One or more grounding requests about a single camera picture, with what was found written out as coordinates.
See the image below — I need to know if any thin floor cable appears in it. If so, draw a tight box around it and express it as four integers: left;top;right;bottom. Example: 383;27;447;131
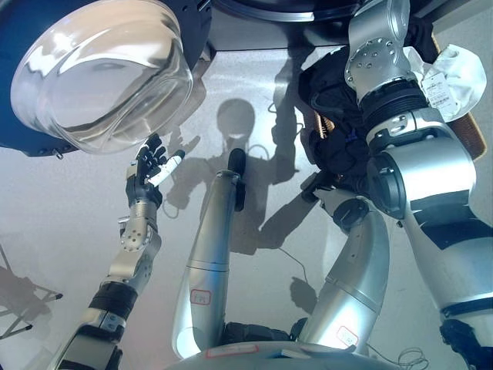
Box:
277;246;323;298

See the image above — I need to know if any gray front-load washing machine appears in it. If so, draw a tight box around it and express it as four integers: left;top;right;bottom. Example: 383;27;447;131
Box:
200;0;386;62

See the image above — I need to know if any black folding stand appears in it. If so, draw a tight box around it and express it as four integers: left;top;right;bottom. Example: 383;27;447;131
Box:
0;242;65;340

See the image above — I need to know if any brown wicker laundry basket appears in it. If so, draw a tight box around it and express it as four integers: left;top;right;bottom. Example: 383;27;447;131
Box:
310;22;485;163

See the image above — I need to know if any silver left robot leg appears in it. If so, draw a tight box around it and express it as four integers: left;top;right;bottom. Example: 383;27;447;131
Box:
171;171;240;358

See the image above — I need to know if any black garment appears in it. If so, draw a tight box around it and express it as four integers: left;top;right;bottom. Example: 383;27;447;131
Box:
298;45;386;193

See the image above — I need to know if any white paper price tag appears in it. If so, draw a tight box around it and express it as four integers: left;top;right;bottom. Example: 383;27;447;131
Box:
421;69;455;113

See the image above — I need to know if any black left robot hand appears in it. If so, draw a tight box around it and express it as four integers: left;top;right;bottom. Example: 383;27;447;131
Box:
125;133;183;207

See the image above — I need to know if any round glass washer door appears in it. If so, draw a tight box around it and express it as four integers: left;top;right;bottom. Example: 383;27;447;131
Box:
0;0;215;157

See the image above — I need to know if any black left robot foot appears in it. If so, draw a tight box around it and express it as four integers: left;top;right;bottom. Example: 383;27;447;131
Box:
226;148;247;212

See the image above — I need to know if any white garment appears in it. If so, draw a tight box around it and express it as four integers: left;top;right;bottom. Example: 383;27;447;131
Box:
404;44;487;124

